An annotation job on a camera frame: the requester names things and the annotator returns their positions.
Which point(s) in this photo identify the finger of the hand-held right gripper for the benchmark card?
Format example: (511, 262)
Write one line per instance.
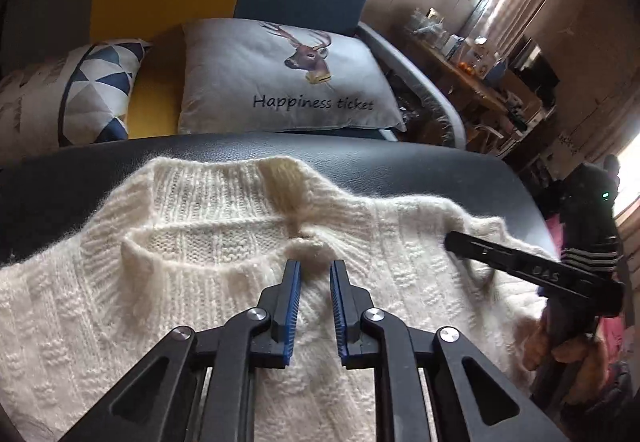
(500, 259)

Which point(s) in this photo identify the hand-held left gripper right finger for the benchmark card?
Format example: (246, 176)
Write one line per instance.
(340, 312)

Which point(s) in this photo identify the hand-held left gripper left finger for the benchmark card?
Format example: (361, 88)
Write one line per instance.
(292, 312)

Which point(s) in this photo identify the white knit sweater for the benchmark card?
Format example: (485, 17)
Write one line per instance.
(150, 297)

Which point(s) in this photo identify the person's right forearm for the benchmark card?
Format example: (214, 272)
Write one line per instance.
(597, 378)

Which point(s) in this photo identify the person's right hand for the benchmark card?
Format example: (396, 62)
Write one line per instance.
(570, 350)

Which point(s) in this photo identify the side window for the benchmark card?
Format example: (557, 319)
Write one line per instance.
(626, 192)

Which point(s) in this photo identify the white folding stool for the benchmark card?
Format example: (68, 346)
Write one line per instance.
(492, 134)

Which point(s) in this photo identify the wooden side table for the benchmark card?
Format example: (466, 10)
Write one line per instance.
(470, 82)

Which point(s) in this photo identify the black television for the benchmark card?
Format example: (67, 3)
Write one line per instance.
(537, 66)

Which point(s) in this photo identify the grey deer print pillow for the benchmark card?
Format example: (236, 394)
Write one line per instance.
(225, 71)

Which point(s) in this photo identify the triangle pattern pillow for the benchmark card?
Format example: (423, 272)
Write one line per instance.
(95, 81)

